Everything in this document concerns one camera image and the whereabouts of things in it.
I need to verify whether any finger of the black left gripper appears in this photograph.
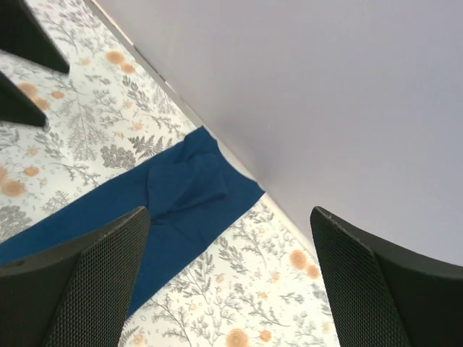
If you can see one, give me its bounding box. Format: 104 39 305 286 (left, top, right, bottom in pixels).
0 72 48 127
1 0 69 74

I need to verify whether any dark blue t shirt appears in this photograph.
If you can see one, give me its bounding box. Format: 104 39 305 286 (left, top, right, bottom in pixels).
1 127 263 313

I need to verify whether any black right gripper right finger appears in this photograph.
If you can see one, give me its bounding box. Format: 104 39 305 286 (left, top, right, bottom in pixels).
310 207 462 347

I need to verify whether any floral patterned table cloth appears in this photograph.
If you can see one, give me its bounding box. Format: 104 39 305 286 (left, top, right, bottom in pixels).
1 1 339 346

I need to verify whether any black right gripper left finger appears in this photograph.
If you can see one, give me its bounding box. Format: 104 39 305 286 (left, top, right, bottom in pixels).
1 207 150 346

